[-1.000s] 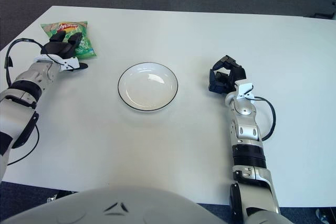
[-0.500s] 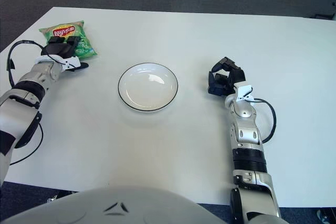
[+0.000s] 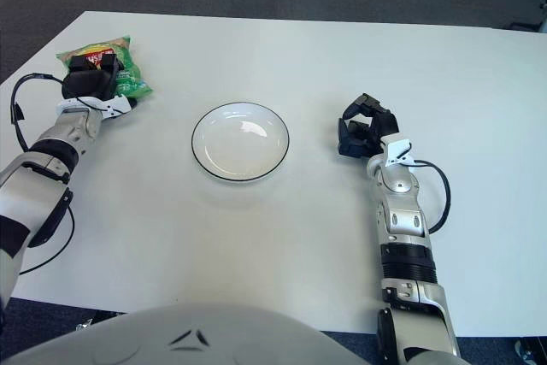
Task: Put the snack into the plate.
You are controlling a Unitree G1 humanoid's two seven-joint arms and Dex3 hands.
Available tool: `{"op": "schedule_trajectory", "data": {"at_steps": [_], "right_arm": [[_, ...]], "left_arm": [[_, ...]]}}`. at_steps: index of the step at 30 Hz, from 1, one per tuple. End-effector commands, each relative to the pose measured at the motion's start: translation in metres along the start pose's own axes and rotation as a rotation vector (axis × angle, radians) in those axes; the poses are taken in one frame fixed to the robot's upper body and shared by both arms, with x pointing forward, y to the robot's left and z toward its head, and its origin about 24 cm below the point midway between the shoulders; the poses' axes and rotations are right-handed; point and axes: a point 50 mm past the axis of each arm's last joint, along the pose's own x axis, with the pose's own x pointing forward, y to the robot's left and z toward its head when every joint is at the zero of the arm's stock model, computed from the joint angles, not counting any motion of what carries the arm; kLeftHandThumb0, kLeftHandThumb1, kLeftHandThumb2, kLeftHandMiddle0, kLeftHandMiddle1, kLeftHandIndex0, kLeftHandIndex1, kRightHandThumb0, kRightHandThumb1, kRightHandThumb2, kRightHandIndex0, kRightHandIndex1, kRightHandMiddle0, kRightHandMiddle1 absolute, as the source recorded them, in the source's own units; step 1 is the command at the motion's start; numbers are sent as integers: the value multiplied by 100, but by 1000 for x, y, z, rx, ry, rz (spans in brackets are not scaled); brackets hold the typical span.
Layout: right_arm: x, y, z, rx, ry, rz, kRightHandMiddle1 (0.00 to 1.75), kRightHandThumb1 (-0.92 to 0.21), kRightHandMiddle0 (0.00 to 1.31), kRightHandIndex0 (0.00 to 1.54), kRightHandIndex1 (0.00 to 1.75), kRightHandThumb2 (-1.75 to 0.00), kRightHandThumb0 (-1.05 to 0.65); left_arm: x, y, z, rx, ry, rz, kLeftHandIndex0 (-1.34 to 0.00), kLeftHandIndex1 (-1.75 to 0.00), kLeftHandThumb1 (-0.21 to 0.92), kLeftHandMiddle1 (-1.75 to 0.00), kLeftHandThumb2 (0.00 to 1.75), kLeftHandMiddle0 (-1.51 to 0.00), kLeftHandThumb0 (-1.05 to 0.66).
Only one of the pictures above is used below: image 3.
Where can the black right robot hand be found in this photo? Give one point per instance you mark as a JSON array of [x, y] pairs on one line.
[[386, 123]]

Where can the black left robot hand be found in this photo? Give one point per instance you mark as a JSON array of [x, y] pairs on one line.
[[87, 83]]

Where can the green snack bag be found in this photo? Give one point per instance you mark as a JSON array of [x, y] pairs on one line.
[[130, 78]]

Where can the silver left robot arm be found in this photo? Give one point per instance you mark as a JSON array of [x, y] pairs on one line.
[[51, 160]]

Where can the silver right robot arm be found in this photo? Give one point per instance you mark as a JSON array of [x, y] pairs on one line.
[[401, 211]]

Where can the white plate with black rim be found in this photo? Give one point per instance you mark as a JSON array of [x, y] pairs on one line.
[[240, 142]]

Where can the dark floor equipment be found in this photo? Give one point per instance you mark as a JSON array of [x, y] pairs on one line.
[[530, 25]]

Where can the grey robot torso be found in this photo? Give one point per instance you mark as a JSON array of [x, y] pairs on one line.
[[222, 335]]

